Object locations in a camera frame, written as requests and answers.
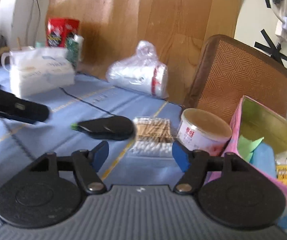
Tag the white ceramic mug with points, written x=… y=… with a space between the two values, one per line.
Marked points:
x=8 y=58

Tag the white tissue pack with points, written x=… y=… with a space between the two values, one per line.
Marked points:
x=33 y=71

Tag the yellow small packet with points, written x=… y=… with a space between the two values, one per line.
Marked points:
x=281 y=173

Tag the gold spoon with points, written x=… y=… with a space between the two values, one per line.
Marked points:
x=18 y=43

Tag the white power strip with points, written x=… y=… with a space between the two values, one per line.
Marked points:
x=281 y=30

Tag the light green box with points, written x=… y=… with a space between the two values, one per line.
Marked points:
x=40 y=44

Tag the black glasses case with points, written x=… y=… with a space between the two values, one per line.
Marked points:
x=111 y=128

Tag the plastic bag of paper cups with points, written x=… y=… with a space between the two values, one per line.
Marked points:
x=142 y=72

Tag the red snack box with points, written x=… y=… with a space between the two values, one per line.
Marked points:
x=59 y=30

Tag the pink metal tin box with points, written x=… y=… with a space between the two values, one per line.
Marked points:
x=259 y=135

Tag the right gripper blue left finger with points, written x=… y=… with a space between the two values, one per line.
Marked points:
x=98 y=155

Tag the bag of cotton swabs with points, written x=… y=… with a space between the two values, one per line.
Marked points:
x=153 y=138

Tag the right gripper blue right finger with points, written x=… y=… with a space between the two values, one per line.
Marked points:
x=181 y=155

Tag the brown woven chair cushion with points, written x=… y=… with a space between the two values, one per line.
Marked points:
x=228 y=70

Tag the green white tube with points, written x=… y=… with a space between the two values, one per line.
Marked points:
x=74 y=46

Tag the round food can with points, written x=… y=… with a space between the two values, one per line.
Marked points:
x=202 y=130

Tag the blue striped tablecloth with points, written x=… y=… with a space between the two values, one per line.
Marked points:
x=140 y=203

